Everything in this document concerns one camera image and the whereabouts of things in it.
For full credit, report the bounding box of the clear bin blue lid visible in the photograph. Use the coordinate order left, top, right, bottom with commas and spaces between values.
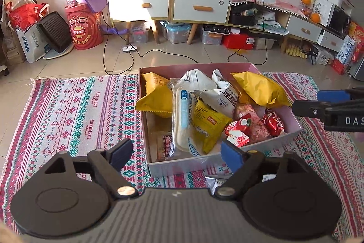
162, 21, 192, 44

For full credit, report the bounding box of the red plastic bag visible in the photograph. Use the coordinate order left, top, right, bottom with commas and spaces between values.
6, 2, 50, 31

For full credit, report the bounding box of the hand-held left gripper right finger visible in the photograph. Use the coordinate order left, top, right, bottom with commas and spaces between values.
213, 139, 315, 201

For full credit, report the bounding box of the red snack packet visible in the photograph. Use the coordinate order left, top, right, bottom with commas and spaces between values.
262, 108, 285, 138
224, 114, 251, 147

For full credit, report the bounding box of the black power cable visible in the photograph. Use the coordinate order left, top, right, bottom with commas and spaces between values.
227, 0, 270, 65

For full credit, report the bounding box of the pink snack bar packet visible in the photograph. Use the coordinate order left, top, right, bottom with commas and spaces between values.
233, 103, 272, 144

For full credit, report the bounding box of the pink cardboard box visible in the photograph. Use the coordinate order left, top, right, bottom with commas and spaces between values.
138, 62, 303, 179

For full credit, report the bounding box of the clear bread packet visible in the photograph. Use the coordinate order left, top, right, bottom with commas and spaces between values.
169, 82, 205, 158

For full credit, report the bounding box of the plain yellow snack packet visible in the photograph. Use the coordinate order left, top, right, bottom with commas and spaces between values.
232, 71, 292, 107

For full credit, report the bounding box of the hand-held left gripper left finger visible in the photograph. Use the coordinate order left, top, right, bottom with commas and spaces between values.
43, 138, 140, 199

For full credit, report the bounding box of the red cardboard box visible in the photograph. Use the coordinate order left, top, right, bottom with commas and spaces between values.
223, 32, 255, 50

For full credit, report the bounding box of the white cabinet drawer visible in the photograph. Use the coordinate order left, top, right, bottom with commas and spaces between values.
172, 0, 231, 24
109, 0, 170, 21

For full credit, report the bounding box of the yellow packet orange print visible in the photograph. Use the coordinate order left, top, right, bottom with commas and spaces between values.
135, 72, 174, 118

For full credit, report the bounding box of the white microwave oven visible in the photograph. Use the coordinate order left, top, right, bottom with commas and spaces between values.
314, 0, 351, 34

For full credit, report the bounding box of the clear bin black lid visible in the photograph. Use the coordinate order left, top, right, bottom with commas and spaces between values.
200, 24, 230, 46

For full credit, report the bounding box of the red snack bucket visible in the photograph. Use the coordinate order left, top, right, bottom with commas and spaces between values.
65, 3, 104, 50

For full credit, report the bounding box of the white shopping bag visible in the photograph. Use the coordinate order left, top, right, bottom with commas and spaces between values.
15, 22, 50, 64

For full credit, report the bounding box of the pile of white bags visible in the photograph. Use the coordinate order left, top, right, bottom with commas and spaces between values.
254, 8, 289, 36

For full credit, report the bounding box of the yellow packet red label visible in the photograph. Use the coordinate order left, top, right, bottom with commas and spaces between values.
190, 99, 233, 155

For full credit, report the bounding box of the patterned woven mat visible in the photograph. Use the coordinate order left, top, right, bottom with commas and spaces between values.
0, 72, 364, 242

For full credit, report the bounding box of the silver snack packet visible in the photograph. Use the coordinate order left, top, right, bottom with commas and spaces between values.
205, 174, 236, 195

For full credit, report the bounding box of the round white base plate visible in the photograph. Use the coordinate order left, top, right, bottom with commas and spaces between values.
43, 45, 74, 60

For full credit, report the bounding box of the clear storage bin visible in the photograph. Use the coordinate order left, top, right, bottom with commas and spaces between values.
130, 21, 151, 43
254, 36, 276, 50

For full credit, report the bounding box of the yellow egg tray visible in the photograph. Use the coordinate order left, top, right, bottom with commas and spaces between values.
286, 42, 309, 57

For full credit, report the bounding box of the low wooden cabinet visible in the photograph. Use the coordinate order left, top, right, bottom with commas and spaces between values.
227, 1, 346, 46

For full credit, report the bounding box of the purple plastic tool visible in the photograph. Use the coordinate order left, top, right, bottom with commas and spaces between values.
101, 24, 129, 36

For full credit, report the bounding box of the white packet black print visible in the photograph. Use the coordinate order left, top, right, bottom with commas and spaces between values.
199, 69, 242, 121

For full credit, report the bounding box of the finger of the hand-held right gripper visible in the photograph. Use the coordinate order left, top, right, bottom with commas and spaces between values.
316, 88, 364, 103
291, 100, 333, 120

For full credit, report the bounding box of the black grille appliance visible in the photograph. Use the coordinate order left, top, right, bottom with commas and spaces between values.
37, 12, 73, 54

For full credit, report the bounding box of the red white printed box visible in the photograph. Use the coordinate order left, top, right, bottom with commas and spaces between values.
331, 35, 359, 75

